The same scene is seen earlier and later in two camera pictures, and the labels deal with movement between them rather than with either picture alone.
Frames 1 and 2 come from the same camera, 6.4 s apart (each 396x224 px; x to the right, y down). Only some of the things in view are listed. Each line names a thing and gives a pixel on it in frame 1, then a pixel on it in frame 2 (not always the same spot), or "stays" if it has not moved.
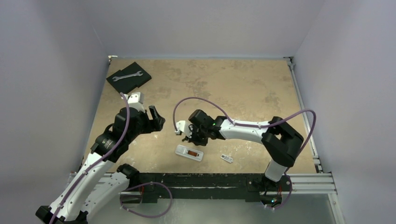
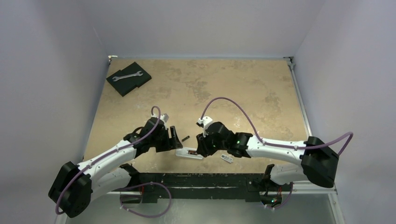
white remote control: [190, 152] stays
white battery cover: [227, 158] stays
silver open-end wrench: [138, 73] stays
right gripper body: [192, 133] → [204, 145]
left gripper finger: [153, 112] → [174, 134]
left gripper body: [146, 125] → [162, 142]
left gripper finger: [159, 122] → [176, 142]
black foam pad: [125, 85] stays
